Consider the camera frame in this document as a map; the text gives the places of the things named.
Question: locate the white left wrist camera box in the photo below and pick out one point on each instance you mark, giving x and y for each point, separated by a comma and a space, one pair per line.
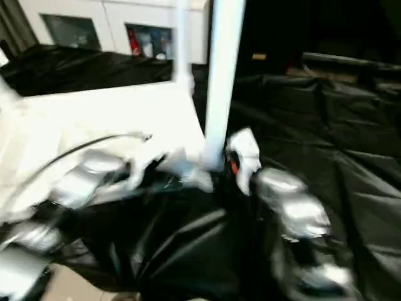
147, 160

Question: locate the grey metal bar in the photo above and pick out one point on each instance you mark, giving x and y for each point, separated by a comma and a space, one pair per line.
351, 61

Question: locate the black plastic mat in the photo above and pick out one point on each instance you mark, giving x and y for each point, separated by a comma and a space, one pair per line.
338, 157

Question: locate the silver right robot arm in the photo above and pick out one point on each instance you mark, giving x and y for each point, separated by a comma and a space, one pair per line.
294, 213

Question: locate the red carton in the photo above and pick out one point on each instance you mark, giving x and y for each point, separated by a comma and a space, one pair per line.
133, 42

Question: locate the white cabinet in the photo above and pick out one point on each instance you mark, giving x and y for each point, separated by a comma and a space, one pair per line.
113, 22

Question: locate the grey curtain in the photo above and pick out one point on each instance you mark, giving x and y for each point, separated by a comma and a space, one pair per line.
12, 25

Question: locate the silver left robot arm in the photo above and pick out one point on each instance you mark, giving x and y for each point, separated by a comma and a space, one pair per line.
69, 188

